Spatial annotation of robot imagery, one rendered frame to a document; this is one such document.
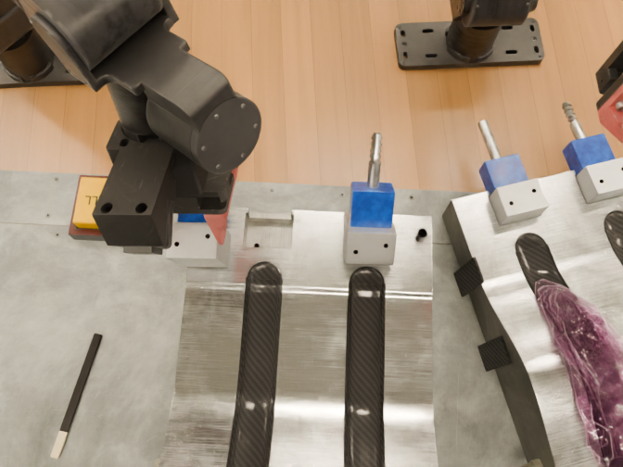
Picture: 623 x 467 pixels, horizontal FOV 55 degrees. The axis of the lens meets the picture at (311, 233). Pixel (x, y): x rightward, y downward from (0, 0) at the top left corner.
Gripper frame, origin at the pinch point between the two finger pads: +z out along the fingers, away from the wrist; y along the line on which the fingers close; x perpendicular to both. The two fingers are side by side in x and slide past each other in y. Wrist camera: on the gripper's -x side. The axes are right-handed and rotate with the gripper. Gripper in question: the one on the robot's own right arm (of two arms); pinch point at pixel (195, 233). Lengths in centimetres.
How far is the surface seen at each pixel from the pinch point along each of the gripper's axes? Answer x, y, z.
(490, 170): 14.8, 31.0, 5.0
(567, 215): 11.3, 39.9, 8.8
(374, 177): 6.1, 17.5, -2.0
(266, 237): 5.8, 5.5, 7.1
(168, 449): -17.0, -1.5, 11.4
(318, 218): 6.4, 11.5, 4.4
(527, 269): 5.3, 34.9, 11.4
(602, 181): 13.6, 43.3, 5.6
